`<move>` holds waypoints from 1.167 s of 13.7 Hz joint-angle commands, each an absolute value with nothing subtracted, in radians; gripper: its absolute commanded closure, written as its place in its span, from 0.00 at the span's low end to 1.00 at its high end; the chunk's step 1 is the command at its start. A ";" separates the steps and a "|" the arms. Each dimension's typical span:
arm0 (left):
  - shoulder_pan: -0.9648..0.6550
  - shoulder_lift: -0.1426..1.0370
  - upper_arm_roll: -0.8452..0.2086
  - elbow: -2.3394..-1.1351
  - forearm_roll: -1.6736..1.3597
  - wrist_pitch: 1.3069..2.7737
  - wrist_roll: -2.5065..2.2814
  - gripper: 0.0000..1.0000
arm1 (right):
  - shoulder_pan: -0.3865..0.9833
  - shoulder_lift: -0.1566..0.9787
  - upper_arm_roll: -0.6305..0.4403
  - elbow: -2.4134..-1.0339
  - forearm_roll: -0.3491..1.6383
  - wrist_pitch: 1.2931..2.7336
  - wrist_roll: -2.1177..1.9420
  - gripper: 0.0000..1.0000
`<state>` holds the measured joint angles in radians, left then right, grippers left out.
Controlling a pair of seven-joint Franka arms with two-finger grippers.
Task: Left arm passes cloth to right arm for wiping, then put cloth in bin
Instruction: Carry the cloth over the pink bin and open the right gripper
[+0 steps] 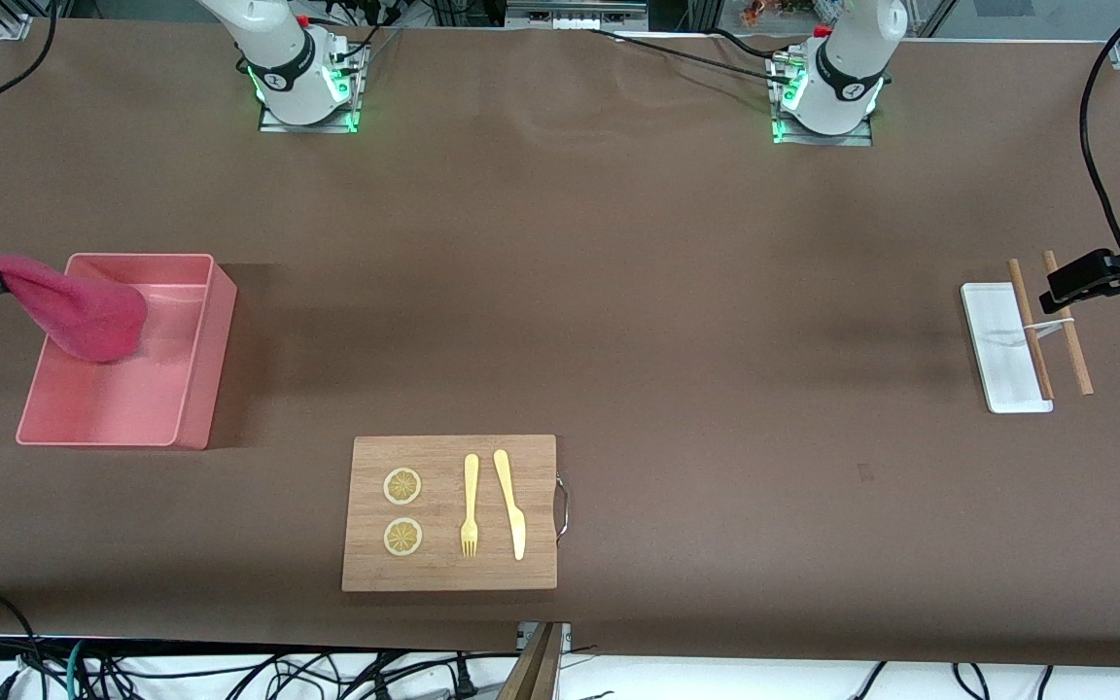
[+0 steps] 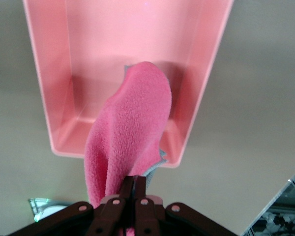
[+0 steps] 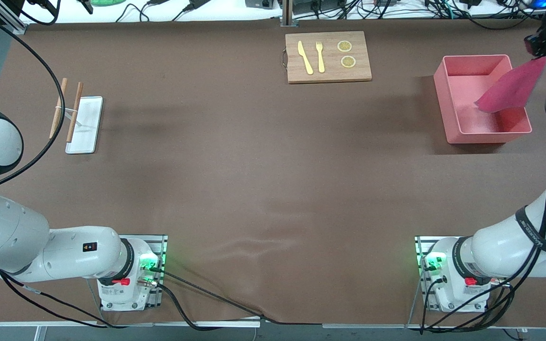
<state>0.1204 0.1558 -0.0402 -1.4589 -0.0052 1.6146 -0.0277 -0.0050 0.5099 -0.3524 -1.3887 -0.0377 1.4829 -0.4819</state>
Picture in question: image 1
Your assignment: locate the red microfibre cloth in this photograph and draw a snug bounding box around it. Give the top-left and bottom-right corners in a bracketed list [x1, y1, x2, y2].
[0, 255, 150, 365]

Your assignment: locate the brown wooden chopstick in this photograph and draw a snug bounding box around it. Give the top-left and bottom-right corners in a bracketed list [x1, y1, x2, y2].
[1042, 250, 1096, 398]
[1007, 257, 1057, 403]

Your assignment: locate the white rectangular tray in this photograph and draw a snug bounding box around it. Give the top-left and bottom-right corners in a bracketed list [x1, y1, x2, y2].
[961, 282, 1055, 416]

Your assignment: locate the pink plastic bin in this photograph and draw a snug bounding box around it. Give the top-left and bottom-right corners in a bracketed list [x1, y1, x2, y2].
[16, 253, 238, 451]

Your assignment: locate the brown table cover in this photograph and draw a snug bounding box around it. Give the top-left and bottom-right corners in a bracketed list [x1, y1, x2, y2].
[0, 17, 1120, 672]

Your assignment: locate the yellow plastic fork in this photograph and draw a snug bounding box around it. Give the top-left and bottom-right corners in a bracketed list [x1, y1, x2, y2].
[460, 453, 480, 558]

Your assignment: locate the wooden cutting board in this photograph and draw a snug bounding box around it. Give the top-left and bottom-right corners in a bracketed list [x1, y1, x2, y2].
[341, 435, 559, 593]

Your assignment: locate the yellow plastic knife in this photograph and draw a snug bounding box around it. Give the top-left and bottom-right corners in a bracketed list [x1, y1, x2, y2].
[493, 448, 527, 562]

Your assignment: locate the brown wooden beam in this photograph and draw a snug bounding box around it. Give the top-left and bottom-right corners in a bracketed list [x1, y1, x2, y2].
[497, 622, 562, 700]

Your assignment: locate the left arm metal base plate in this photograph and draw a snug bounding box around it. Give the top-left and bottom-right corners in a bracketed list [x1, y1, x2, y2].
[772, 53, 875, 148]

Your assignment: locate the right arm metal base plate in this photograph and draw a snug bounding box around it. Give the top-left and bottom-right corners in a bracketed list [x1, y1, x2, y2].
[259, 39, 364, 135]

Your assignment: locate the black cable on table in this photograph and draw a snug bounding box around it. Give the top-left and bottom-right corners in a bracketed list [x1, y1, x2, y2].
[587, 27, 800, 87]

